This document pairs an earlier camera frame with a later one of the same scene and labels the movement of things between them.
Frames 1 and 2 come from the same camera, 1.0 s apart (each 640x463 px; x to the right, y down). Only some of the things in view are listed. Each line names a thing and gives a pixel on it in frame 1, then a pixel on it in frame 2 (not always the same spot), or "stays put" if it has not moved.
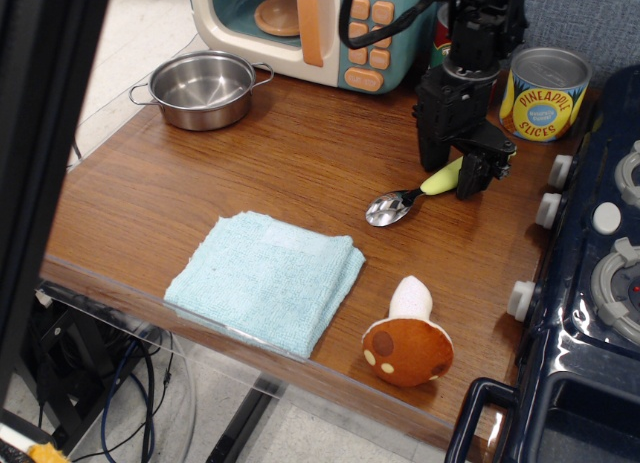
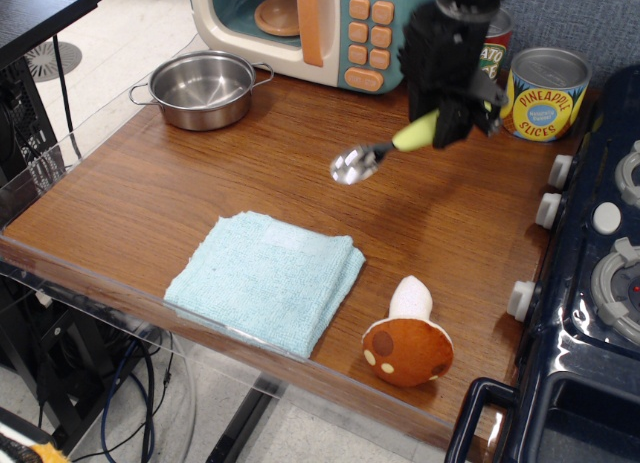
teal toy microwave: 360,37 stays put
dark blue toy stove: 576,393 stays put
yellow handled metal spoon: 387,208 to 358,163
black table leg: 238,438 stays put
